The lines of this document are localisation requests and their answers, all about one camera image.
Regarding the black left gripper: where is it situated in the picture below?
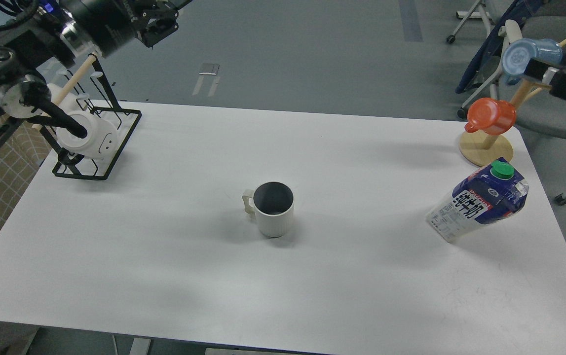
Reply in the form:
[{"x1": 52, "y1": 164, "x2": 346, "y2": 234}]
[{"x1": 60, "y1": 0, "x2": 191, "y2": 58}]

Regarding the white ribbed mug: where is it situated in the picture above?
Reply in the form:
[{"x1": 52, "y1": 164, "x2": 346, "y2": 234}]
[{"x1": 242, "y1": 181, "x2": 295, "y2": 238}]

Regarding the blue white milk carton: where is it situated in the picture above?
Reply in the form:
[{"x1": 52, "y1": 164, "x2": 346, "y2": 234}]
[{"x1": 425, "y1": 157, "x2": 529, "y2": 243}]

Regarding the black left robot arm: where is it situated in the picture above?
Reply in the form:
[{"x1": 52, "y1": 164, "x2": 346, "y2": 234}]
[{"x1": 0, "y1": 0, "x2": 189, "y2": 148}]

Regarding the white cup with face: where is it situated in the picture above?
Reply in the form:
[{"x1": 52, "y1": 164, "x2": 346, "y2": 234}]
[{"x1": 55, "y1": 110, "x2": 121, "y2": 159}]

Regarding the orange plastic cup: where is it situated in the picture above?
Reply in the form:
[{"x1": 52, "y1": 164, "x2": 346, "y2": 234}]
[{"x1": 464, "y1": 98, "x2": 517, "y2": 136}]

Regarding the blue plastic cup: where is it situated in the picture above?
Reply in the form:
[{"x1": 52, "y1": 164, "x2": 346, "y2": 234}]
[{"x1": 501, "y1": 38, "x2": 564, "y2": 86}]

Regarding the metal floor plate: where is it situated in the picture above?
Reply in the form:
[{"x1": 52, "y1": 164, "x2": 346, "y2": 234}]
[{"x1": 199, "y1": 63, "x2": 220, "y2": 76}]

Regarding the beige checkered cloth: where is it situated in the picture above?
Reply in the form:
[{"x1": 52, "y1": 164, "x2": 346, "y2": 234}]
[{"x1": 0, "y1": 123, "x2": 52, "y2": 230}]

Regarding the wooden mug tree stand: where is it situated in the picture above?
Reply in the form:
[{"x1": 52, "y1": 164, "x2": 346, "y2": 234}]
[{"x1": 459, "y1": 25, "x2": 566, "y2": 167}]

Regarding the black wire cup rack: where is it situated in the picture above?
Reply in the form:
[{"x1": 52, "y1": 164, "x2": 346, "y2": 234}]
[{"x1": 33, "y1": 52, "x2": 142, "y2": 180}]

